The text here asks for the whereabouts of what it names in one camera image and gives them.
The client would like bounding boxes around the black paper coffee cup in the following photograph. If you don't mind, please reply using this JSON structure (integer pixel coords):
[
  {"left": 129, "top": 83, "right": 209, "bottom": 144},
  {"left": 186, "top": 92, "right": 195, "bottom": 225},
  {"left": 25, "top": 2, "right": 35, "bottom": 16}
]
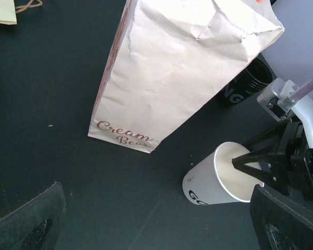
[{"left": 216, "top": 54, "right": 276, "bottom": 106}]

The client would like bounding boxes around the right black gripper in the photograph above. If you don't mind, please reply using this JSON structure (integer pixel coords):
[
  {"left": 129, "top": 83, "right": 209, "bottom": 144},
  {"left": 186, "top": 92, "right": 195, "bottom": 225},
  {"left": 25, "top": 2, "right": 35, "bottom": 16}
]
[{"left": 232, "top": 78, "right": 313, "bottom": 201}]

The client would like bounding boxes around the brown kraft paper bag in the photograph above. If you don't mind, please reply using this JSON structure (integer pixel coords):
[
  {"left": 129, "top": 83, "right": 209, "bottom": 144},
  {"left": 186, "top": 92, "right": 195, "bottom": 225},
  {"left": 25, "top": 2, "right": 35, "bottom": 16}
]
[{"left": 0, "top": 0, "right": 43, "bottom": 25}]

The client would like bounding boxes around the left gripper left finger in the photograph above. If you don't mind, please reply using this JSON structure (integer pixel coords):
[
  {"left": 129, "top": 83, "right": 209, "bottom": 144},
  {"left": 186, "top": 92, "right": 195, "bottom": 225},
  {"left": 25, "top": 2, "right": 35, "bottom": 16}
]
[{"left": 0, "top": 182, "right": 66, "bottom": 249}]

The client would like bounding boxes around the cream bear paper bag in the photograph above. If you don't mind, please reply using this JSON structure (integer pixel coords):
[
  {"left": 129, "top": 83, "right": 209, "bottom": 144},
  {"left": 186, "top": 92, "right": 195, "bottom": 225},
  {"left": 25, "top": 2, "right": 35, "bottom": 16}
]
[{"left": 88, "top": 0, "right": 284, "bottom": 153}]

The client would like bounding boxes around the white paper coffee cup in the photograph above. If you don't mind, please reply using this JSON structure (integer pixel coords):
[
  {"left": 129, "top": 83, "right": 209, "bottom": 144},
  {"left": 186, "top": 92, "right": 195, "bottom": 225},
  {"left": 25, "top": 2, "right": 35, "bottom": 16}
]
[{"left": 182, "top": 142, "right": 264, "bottom": 205}]

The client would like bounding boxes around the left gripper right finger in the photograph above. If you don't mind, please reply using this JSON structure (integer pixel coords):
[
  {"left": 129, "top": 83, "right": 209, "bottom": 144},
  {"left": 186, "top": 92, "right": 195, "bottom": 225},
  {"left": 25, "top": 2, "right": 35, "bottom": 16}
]
[{"left": 250, "top": 184, "right": 313, "bottom": 249}]

